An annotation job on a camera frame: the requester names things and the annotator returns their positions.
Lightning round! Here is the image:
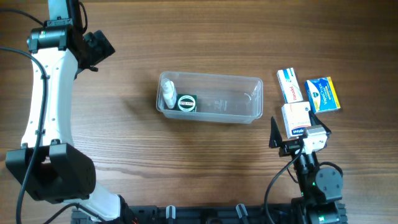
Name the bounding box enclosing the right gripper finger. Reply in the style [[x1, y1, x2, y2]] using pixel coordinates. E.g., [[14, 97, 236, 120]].
[[269, 116, 282, 147], [308, 111, 331, 136]]

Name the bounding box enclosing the white orange medicine box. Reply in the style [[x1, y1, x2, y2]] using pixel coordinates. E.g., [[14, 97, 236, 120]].
[[281, 101, 312, 139]]

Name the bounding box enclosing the white spray bottle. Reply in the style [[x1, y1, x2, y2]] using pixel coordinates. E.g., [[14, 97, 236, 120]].
[[160, 78, 177, 109]]

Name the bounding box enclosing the green round-logo packet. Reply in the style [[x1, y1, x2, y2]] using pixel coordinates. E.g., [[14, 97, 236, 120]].
[[175, 95, 197, 112]]

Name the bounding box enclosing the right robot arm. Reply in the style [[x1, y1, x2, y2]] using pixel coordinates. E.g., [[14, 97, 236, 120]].
[[264, 111, 343, 223]]

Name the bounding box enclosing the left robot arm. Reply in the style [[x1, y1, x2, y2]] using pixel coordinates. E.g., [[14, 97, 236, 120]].
[[6, 1, 130, 223]]

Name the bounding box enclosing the clear plastic container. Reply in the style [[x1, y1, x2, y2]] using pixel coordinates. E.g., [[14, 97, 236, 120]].
[[156, 71, 264, 124]]

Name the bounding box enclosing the blue yellow VapoDrops box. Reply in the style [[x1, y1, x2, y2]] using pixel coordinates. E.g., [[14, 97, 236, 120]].
[[304, 77, 341, 113]]

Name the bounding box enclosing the white Panadol box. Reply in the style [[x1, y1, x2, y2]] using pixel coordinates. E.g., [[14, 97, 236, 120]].
[[277, 68, 303, 103]]

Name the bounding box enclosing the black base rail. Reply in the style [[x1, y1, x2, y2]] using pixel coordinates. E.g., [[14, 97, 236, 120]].
[[70, 203, 346, 224]]

